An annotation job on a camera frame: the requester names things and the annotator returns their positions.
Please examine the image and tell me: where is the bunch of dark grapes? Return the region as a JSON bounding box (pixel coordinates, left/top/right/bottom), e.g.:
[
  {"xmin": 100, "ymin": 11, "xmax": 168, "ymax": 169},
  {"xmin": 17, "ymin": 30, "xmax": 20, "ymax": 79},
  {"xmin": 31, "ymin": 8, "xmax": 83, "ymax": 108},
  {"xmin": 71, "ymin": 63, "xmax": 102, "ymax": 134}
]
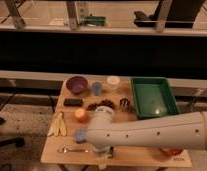
[{"xmin": 86, "ymin": 99, "xmax": 115, "ymax": 111}]

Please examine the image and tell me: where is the metal spoon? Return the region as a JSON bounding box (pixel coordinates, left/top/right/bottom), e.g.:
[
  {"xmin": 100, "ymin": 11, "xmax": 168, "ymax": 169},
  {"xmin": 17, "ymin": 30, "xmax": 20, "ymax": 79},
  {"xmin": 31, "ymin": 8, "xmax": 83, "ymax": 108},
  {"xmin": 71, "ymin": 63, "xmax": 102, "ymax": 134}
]
[{"xmin": 58, "ymin": 147, "xmax": 89, "ymax": 153}]

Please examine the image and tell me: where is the black handled brush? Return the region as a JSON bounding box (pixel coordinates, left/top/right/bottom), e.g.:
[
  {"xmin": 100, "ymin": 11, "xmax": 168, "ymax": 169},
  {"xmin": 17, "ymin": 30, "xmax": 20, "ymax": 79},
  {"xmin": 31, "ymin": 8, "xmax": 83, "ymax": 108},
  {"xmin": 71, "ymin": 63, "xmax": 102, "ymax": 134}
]
[{"xmin": 107, "ymin": 147, "xmax": 114, "ymax": 158}]

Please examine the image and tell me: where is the green plastic tray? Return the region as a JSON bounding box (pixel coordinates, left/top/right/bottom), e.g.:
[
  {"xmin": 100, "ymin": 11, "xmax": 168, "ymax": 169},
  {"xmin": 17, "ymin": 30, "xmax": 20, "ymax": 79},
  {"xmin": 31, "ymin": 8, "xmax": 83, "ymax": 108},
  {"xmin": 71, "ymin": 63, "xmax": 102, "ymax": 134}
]
[{"xmin": 131, "ymin": 77, "xmax": 180, "ymax": 120}]

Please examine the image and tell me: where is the white plastic cup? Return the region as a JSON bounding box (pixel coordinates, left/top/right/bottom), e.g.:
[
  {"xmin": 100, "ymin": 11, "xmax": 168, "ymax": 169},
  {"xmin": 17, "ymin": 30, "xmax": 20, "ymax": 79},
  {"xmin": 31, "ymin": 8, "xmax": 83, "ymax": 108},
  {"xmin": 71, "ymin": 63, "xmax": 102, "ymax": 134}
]
[{"xmin": 107, "ymin": 76, "xmax": 120, "ymax": 91}]

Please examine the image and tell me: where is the orange bowl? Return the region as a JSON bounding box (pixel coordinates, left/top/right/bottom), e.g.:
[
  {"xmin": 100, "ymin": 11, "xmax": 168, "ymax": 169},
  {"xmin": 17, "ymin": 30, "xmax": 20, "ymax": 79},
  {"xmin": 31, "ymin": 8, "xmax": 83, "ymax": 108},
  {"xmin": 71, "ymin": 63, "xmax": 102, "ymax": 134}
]
[{"xmin": 160, "ymin": 148, "xmax": 183, "ymax": 156}]

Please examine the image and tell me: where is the orange apple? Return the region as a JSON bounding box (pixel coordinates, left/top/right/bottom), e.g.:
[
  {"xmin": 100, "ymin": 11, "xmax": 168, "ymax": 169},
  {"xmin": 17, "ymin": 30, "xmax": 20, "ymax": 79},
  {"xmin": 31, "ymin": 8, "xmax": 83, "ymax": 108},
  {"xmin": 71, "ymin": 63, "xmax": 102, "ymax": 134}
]
[{"xmin": 75, "ymin": 108, "xmax": 88, "ymax": 122}]

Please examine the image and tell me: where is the green box on shelf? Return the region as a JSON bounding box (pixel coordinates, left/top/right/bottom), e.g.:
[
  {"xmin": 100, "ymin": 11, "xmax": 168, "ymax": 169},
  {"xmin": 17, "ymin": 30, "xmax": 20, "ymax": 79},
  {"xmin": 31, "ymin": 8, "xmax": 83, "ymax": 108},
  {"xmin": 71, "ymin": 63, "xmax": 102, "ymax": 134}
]
[{"xmin": 83, "ymin": 15, "xmax": 106, "ymax": 26}]

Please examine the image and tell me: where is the blue plastic cup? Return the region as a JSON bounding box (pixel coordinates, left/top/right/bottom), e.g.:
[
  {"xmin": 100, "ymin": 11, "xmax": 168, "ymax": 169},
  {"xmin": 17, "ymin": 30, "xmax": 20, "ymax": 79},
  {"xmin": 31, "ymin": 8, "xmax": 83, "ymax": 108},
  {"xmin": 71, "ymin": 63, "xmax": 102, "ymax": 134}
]
[{"xmin": 92, "ymin": 82, "xmax": 102, "ymax": 96}]

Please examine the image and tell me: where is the blue sponge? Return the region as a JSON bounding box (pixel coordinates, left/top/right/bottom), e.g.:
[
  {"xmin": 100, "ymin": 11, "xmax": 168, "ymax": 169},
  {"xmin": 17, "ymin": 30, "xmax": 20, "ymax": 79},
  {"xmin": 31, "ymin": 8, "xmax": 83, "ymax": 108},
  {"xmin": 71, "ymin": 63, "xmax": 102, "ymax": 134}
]
[{"xmin": 75, "ymin": 129, "xmax": 86, "ymax": 143}]

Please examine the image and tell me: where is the wooden table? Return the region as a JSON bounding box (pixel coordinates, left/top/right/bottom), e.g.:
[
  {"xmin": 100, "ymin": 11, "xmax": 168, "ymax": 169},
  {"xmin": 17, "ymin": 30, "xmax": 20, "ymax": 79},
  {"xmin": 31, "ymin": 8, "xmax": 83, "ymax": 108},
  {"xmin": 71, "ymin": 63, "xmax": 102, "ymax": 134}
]
[{"xmin": 41, "ymin": 79, "xmax": 192, "ymax": 168}]

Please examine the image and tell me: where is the small metal cup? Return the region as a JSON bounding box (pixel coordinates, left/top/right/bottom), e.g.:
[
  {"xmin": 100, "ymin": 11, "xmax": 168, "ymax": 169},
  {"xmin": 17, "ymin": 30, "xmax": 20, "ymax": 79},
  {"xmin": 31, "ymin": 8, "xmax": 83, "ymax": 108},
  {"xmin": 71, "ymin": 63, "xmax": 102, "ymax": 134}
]
[{"xmin": 119, "ymin": 98, "xmax": 130, "ymax": 111}]

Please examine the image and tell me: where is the black object on shelf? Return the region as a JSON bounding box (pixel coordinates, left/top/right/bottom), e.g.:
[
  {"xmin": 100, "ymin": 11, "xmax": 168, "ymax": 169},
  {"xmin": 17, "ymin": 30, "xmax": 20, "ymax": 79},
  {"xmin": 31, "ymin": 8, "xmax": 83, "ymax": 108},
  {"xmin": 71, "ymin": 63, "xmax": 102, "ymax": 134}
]
[{"xmin": 134, "ymin": 0, "xmax": 205, "ymax": 28}]

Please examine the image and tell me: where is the black rectangular block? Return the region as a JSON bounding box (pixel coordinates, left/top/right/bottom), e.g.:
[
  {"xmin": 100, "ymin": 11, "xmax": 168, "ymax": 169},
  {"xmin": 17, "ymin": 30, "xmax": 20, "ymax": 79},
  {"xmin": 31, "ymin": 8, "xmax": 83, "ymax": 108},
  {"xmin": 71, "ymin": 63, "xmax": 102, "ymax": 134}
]
[{"xmin": 64, "ymin": 98, "xmax": 83, "ymax": 107}]

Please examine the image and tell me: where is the yellow banana bunch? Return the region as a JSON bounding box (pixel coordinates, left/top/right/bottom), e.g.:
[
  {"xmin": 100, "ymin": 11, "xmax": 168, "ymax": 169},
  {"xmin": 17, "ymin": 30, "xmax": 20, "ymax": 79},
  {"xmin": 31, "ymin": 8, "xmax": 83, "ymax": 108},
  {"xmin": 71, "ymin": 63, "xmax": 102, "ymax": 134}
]
[{"xmin": 48, "ymin": 112, "xmax": 67, "ymax": 136}]

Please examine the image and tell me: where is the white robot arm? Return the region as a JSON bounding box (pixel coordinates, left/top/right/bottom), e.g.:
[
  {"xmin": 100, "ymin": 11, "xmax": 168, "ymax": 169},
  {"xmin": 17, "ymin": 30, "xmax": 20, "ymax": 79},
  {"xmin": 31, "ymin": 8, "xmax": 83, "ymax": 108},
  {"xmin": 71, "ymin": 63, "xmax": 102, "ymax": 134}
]
[{"xmin": 86, "ymin": 106, "xmax": 207, "ymax": 153}]

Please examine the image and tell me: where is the purple bowl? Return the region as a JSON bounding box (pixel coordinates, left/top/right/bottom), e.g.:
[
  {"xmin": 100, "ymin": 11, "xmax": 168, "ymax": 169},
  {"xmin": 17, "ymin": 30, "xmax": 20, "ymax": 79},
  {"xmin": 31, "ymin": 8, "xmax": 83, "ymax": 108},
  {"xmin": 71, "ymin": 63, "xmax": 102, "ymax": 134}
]
[{"xmin": 66, "ymin": 76, "xmax": 88, "ymax": 94}]

